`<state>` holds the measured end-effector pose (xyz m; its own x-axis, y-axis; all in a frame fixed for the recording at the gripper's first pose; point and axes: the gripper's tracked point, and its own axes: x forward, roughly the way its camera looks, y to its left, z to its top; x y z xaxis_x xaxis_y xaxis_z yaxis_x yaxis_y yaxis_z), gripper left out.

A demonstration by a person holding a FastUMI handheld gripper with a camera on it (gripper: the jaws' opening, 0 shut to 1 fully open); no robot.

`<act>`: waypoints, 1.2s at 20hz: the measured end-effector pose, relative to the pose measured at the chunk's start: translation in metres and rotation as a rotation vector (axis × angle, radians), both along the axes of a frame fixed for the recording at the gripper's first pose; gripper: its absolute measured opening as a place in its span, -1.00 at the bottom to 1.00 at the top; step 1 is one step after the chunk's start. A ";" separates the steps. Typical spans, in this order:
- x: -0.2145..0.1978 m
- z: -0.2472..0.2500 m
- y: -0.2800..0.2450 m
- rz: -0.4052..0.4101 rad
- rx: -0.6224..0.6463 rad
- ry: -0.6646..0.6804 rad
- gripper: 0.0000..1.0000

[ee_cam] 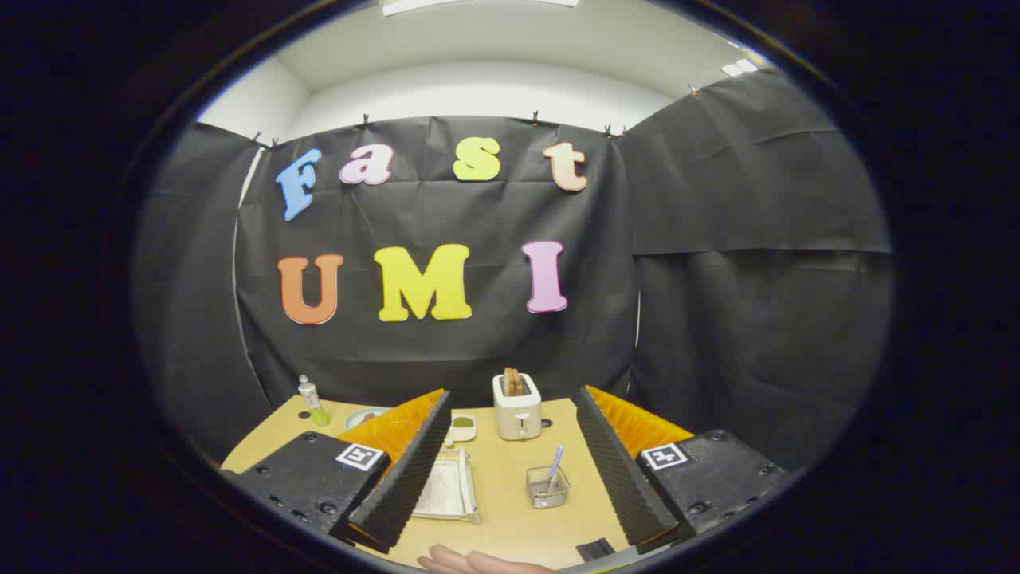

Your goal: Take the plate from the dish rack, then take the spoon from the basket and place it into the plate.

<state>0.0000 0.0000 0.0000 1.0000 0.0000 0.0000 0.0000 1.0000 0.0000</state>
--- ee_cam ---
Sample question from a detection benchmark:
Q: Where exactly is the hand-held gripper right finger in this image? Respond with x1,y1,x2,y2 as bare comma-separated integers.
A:
572,385,788,555

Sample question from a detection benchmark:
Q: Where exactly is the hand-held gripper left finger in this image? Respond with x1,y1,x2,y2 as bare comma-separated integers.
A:
222,388,453,555

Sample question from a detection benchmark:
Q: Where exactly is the white wire dish rack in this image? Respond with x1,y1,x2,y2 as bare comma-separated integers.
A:
410,446,481,525

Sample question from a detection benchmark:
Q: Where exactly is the clear square basket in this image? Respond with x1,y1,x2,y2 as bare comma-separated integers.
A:
526,465,571,509

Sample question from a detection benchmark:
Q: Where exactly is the white toaster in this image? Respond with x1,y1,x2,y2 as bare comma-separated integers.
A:
492,373,543,441

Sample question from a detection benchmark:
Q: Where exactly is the clear bottle with green liquid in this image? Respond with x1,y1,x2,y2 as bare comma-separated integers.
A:
298,375,331,427

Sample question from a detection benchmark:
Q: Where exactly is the black backdrop cloth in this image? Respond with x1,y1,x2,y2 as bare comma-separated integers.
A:
131,68,893,471

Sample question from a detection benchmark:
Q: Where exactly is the row of black cloth clips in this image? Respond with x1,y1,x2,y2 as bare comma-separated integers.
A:
251,84,702,152

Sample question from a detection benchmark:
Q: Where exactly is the long ceiling light panel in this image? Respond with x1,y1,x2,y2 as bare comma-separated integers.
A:
382,0,580,17

